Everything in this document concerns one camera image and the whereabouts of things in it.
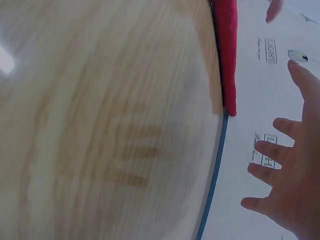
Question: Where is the person's left hand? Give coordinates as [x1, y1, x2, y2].
[265, 0, 284, 24]

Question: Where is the person's right hand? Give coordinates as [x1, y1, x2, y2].
[240, 59, 320, 240]

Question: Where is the red cloth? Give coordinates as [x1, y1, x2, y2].
[208, 0, 238, 118]

